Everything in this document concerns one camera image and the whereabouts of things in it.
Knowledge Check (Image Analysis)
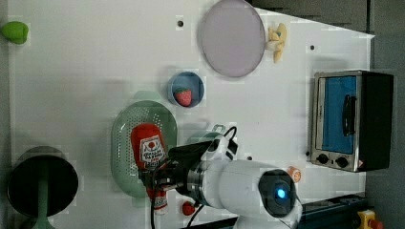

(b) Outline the red ketchup bottle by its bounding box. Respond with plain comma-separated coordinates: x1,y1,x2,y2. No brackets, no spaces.
131,123,168,215

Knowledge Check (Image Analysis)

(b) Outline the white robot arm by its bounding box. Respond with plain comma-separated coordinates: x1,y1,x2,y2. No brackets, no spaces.
139,139,303,229

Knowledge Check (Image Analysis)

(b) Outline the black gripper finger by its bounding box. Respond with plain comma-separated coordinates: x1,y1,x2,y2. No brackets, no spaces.
138,167,176,191

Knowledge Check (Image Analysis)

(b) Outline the green oval strainer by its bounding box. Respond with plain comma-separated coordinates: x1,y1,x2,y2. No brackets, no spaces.
111,91,178,207

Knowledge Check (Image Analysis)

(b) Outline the silver black toaster oven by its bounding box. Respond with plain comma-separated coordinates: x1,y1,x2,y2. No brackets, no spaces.
310,71,394,173

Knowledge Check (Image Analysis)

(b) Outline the orange slice toy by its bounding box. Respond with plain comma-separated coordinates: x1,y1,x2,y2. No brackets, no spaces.
287,166,302,183

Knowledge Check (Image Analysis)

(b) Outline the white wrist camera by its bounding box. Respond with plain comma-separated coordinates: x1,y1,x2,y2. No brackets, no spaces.
201,135,238,161

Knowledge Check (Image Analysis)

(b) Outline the green pepper toy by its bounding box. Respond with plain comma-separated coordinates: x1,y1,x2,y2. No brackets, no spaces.
1,21,29,45

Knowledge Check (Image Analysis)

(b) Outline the lilac round plate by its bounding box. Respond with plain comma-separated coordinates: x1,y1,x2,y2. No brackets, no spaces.
201,0,266,77

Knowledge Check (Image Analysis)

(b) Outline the yellow red emergency button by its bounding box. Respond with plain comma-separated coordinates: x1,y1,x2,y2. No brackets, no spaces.
357,210,384,229

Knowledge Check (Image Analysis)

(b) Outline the green cup with handle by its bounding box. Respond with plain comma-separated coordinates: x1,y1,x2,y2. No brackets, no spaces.
187,124,226,144

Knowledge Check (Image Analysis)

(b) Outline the green ladle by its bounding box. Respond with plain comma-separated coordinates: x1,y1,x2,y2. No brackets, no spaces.
20,161,55,229

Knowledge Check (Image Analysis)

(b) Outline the black round pot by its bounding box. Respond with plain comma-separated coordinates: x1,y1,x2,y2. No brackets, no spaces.
7,146,78,218

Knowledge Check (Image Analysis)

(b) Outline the strawberry toy in bowl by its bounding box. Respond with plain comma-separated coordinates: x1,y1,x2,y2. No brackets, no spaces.
174,88,192,107

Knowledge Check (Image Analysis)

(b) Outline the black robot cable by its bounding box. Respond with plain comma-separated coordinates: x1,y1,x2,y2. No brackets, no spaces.
150,125,238,229

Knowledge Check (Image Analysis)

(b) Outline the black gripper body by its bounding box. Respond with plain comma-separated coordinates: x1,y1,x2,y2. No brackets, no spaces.
163,141,211,195

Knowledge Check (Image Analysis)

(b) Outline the small blue bowl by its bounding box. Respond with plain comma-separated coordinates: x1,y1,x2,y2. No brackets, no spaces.
167,72,204,108

